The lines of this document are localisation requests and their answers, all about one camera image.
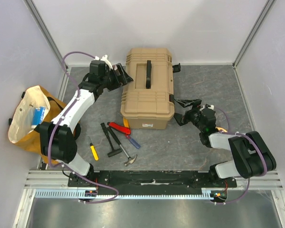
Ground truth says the tan plastic toolbox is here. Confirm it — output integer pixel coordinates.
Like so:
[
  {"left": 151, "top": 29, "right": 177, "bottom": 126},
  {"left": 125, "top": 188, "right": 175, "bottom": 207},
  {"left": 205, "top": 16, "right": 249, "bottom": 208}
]
[{"left": 121, "top": 48, "right": 175, "bottom": 130}]

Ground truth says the yellow tote bag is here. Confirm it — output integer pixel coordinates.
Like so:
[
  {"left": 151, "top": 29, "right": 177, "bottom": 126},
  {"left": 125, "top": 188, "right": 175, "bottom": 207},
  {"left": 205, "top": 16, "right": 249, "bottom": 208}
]
[{"left": 8, "top": 85, "right": 80, "bottom": 164}]

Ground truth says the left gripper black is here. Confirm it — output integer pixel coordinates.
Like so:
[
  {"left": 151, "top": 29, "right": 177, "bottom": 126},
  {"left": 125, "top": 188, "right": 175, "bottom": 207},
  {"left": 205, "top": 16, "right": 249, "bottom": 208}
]
[{"left": 101, "top": 64, "right": 133, "bottom": 92}]

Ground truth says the yellow handle screwdriver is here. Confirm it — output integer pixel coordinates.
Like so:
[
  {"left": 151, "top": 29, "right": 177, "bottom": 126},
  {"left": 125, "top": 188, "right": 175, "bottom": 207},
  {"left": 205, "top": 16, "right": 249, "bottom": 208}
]
[{"left": 89, "top": 137, "right": 99, "bottom": 161}]

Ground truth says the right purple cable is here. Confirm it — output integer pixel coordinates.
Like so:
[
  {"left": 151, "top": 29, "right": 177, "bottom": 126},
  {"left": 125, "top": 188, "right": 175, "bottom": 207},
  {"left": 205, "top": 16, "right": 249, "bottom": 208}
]
[{"left": 210, "top": 108, "right": 268, "bottom": 205}]

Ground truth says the slotted cable duct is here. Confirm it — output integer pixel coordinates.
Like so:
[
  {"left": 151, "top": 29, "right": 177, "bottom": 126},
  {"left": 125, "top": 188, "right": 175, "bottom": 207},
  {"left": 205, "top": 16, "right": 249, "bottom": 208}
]
[{"left": 34, "top": 187, "right": 216, "bottom": 199}]

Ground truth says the purple cable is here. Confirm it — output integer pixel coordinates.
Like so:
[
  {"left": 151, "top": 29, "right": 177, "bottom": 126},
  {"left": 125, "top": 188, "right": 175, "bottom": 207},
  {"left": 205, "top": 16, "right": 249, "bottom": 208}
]
[
  {"left": 47, "top": 50, "right": 120, "bottom": 205},
  {"left": 210, "top": 108, "right": 268, "bottom": 205}
]

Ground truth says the orange utility knife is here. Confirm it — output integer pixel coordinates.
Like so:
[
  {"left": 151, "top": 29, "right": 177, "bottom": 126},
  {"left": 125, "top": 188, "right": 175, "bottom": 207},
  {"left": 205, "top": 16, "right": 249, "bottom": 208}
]
[{"left": 123, "top": 118, "right": 130, "bottom": 128}]

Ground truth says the claw hammer black handle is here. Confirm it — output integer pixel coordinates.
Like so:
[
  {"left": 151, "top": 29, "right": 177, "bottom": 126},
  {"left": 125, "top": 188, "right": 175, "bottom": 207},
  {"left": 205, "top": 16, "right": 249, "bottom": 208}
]
[{"left": 107, "top": 126, "right": 137, "bottom": 166}]

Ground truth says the red utility knife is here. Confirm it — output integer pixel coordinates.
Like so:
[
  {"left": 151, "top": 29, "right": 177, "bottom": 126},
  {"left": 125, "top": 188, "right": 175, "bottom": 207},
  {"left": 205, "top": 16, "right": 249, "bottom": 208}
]
[{"left": 107, "top": 122, "right": 131, "bottom": 135}]

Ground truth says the round yellow sponge disc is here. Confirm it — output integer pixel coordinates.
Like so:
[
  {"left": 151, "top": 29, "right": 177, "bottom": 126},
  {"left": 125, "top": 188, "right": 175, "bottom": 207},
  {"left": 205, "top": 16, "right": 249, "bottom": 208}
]
[{"left": 216, "top": 127, "right": 228, "bottom": 133}]

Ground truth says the black mallet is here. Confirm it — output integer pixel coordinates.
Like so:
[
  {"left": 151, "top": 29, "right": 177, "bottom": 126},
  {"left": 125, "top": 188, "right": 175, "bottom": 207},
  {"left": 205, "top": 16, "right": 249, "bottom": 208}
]
[{"left": 100, "top": 123, "right": 122, "bottom": 157}]

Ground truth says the blue white packet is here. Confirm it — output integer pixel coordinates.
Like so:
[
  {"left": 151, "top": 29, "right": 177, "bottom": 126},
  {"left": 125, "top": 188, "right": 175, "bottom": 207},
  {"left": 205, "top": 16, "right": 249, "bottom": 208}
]
[{"left": 31, "top": 106, "right": 46, "bottom": 129}]

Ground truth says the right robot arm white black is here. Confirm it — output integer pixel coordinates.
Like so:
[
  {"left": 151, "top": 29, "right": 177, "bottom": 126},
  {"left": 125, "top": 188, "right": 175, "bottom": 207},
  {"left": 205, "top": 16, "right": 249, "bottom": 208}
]
[{"left": 174, "top": 99, "right": 276, "bottom": 187}]

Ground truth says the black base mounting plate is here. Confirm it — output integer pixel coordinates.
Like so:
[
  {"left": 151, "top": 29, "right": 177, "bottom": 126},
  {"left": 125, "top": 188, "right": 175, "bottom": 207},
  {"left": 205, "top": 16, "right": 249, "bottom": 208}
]
[{"left": 67, "top": 170, "right": 238, "bottom": 190}]

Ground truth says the blue handle screwdriver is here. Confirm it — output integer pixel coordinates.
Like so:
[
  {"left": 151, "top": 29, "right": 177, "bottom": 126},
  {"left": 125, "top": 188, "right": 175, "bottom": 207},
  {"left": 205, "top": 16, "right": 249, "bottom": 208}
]
[{"left": 125, "top": 135, "right": 141, "bottom": 149}]

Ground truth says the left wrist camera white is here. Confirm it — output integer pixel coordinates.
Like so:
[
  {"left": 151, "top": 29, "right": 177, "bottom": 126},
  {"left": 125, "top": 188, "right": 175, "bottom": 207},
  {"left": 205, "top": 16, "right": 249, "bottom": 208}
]
[{"left": 94, "top": 55, "right": 113, "bottom": 69}]

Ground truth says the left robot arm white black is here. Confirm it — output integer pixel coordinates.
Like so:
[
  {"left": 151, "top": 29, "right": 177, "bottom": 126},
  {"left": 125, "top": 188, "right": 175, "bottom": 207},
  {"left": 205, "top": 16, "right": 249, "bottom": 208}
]
[{"left": 37, "top": 58, "right": 133, "bottom": 187}]

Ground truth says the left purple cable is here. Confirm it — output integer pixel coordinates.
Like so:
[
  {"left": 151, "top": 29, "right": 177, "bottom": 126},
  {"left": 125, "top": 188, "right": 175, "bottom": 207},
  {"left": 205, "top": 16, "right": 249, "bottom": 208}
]
[{"left": 47, "top": 50, "right": 120, "bottom": 205}]

